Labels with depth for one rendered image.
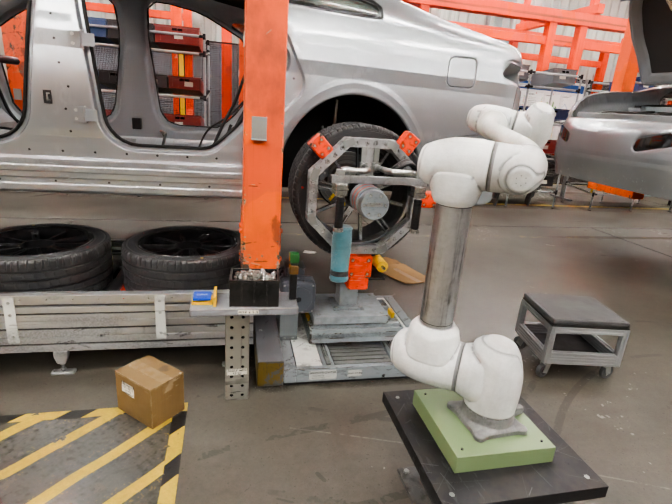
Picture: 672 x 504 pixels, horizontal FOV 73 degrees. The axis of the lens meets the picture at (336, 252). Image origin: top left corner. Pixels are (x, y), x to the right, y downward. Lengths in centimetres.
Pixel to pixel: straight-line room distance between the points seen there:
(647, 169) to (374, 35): 243
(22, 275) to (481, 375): 194
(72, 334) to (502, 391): 179
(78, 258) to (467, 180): 183
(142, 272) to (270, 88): 106
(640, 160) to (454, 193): 302
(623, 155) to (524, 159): 305
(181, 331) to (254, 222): 64
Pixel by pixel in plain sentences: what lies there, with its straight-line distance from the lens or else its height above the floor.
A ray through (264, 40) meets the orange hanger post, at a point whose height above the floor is 146.
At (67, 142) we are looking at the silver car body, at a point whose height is 99.
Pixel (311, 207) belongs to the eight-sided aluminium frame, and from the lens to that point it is 208.
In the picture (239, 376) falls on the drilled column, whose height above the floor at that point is 12.
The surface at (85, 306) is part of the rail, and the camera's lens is 228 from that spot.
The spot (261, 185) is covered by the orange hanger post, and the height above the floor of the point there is 91.
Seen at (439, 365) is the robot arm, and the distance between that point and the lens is 143.
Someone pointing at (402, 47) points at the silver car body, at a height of 156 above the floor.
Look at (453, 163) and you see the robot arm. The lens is 124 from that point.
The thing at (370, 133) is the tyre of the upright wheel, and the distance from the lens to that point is 218.
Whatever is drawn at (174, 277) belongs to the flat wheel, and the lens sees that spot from 227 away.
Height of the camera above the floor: 125
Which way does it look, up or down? 18 degrees down
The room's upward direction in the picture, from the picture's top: 4 degrees clockwise
